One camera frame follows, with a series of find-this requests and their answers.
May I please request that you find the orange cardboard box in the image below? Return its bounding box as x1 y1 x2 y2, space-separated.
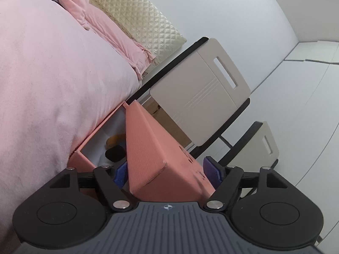
67 103 128 176

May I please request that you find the beige chair left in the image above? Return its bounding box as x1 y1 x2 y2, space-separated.
127 37 250 158

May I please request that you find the orange box lid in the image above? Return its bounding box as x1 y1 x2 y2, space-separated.
126 101 215 203

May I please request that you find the beige chair right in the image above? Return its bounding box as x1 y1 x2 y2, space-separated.
218 121 279 172

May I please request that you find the beige chair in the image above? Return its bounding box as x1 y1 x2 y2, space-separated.
218 121 279 172
127 37 250 158

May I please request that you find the orange bear plush blue shirt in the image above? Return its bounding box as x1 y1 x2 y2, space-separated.
105 134 126 150

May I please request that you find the beige quilted headboard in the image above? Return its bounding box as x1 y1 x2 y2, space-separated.
90 0 186 66

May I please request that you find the panda plush toy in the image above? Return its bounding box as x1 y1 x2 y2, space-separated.
99 145 127 167

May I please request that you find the pink bed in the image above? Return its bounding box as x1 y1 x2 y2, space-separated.
1 0 139 248

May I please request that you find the pink pillow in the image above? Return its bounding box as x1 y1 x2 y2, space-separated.
58 0 155 80

